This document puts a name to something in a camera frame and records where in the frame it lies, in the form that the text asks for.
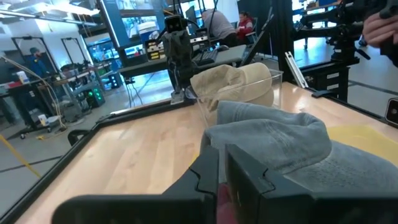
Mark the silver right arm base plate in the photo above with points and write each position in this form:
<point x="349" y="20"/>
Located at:
<point x="178" y="99"/>

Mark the yellow plastic tray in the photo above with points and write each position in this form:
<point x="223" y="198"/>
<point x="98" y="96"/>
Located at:
<point x="357" y="137"/>

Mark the black workbench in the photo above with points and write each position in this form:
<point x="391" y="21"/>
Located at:
<point x="28" y="93"/>

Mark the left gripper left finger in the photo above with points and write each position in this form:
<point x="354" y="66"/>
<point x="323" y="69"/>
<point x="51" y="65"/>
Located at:
<point x="174" y="208"/>

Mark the grey baseball cap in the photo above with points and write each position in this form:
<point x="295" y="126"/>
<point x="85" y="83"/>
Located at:
<point x="273" y="140"/>
<point x="178" y="46"/>

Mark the black box yellow labels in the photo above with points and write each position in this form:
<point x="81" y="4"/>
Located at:
<point x="154" y="49"/>

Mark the grey desk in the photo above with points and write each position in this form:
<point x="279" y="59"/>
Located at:
<point x="231" y="53"/>

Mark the blue-lit display screen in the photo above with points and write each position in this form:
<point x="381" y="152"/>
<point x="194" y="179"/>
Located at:
<point x="140" y="26"/>

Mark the clear plastic bin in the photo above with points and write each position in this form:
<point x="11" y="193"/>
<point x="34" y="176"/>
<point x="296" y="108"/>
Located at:
<point x="277" y="84"/>

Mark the black aluminium table frame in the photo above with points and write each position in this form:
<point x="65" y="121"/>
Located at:
<point x="140" y="112"/>

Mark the silver aluminium bar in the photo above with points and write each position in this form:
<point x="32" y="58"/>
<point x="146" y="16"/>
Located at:
<point x="295" y="70"/>

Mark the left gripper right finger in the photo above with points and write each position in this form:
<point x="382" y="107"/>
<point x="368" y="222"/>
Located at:
<point x="264" y="205"/>

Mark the person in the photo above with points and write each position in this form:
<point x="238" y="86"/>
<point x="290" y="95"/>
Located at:
<point x="219" y="26"/>
<point x="245" y="28"/>
<point x="36" y="62"/>

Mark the black table-edge mount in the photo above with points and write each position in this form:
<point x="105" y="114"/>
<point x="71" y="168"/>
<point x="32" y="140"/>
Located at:
<point x="392" y="112"/>

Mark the black keyboard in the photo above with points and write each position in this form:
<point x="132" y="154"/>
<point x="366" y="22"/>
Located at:
<point x="205" y="57"/>

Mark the tan baseball cap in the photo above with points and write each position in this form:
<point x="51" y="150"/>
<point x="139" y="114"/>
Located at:
<point x="230" y="77"/>
<point x="261" y="98"/>

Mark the person's hand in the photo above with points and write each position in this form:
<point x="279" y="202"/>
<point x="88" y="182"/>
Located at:
<point x="377" y="29"/>

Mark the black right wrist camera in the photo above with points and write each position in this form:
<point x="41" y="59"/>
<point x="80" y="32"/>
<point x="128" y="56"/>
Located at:
<point x="174" y="24"/>

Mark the white bottle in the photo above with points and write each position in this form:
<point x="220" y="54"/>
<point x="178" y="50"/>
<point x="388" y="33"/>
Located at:
<point x="23" y="77"/>

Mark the black equipment stand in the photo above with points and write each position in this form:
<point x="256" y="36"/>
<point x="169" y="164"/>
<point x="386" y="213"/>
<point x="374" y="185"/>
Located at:
<point x="339" y="74"/>

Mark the white cup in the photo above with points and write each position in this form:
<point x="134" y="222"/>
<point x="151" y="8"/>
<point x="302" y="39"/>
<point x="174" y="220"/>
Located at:
<point x="42" y="119"/>

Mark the black computer green lights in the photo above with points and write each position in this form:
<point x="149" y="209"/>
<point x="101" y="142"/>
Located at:
<point x="94" y="98"/>

